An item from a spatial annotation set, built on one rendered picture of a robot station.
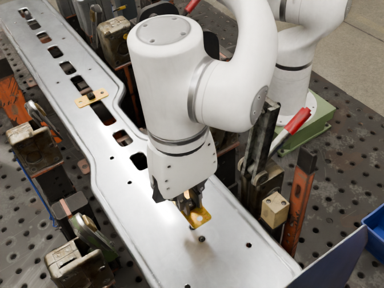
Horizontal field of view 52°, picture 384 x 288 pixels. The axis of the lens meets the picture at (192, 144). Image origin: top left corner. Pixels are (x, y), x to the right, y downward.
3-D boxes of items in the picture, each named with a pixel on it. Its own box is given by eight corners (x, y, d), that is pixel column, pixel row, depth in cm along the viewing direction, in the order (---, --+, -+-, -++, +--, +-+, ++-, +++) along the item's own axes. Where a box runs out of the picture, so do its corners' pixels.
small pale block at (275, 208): (252, 287, 94) (261, 200, 67) (264, 279, 95) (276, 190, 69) (262, 299, 92) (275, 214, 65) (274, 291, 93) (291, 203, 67)
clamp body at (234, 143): (196, 203, 112) (185, 105, 85) (228, 184, 116) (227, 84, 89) (215, 226, 107) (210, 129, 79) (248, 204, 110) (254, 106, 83)
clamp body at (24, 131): (46, 213, 113) (-7, 128, 88) (85, 192, 117) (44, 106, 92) (57, 236, 108) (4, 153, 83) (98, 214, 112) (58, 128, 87)
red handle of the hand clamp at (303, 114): (240, 164, 73) (298, 100, 71) (245, 168, 75) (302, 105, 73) (255, 179, 70) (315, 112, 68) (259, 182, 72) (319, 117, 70)
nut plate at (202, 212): (167, 196, 69) (167, 192, 68) (186, 186, 70) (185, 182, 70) (194, 230, 64) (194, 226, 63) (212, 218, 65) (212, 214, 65)
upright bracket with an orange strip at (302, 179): (272, 286, 94) (299, 145, 58) (277, 283, 94) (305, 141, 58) (281, 296, 92) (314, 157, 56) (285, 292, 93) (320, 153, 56)
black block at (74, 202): (78, 270, 101) (37, 206, 79) (115, 247, 104) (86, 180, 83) (91, 295, 96) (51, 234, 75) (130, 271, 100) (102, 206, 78)
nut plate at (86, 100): (79, 108, 98) (78, 105, 97) (74, 100, 100) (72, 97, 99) (109, 95, 100) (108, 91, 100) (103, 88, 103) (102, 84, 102)
